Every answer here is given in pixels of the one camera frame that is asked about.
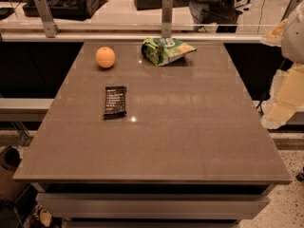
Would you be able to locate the green rice chip bag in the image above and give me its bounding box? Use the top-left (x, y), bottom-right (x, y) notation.
top-left (142, 38), bottom-right (196, 67)

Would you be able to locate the grey table base frame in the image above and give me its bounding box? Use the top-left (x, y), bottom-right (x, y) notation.
top-left (37, 192), bottom-right (270, 223)

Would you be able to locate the left metal rail bracket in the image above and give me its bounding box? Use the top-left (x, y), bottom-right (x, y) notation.
top-left (33, 0), bottom-right (59, 38)

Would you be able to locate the orange fruit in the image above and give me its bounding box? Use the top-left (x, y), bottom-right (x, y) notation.
top-left (96, 47), bottom-right (116, 68)

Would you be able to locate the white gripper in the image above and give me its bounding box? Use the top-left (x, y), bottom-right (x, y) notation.
top-left (260, 1), bottom-right (304, 129)

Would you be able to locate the right metal rail bracket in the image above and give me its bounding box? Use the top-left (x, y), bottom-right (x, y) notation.
top-left (281, 0), bottom-right (303, 20)

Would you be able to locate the black tray on counter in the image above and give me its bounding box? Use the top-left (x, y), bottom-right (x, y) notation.
top-left (22, 0), bottom-right (101, 21)

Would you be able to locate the horizontal metal rail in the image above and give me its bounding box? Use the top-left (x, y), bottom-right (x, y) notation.
top-left (1, 31), bottom-right (261, 43)

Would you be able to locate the dark bin at left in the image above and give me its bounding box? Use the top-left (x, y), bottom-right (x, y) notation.
top-left (0, 146), bottom-right (36, 228)

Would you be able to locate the metal rail bracket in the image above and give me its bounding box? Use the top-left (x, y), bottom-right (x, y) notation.
top-left (161, 0), bottom-right (173, 38)
top-left (33, 0), bottom-right (59, 38)
top-left (281, 0), bottom-right (303, 20)

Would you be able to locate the black snack bar wrapper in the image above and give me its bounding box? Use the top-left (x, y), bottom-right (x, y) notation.
top-left (104, 85), bottom-right (126, 118)

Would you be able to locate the middle metal rail bracket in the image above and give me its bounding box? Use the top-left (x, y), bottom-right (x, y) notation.
top-left (161, 0), bottom-right (173, 38)

